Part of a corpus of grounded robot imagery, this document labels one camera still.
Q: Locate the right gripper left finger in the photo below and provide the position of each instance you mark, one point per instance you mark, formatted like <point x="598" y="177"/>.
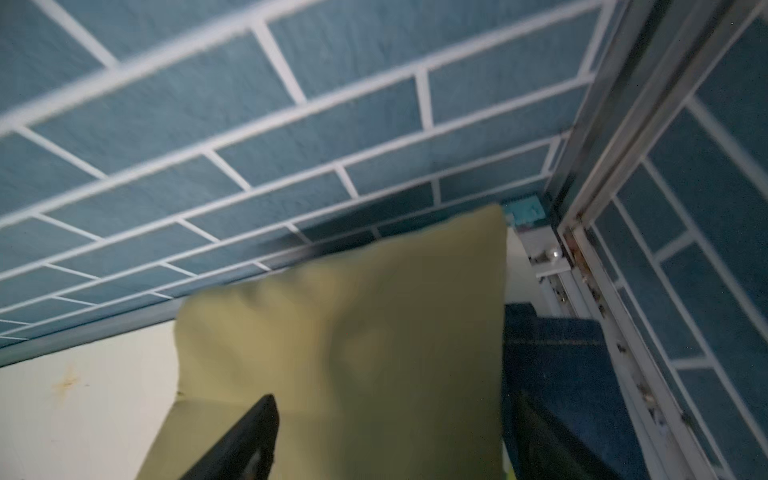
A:
<point x="247" y="450"/>

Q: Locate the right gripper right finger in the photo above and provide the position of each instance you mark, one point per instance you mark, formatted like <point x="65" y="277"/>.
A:
<point x="548" y="450"/>

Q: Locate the dark blue denim skirt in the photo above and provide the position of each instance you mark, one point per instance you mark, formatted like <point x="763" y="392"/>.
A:
<point x="563" y="364"/>

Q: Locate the olive khaki skirt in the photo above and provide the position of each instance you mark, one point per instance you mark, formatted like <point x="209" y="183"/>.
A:
<point x="385" y="361"/>

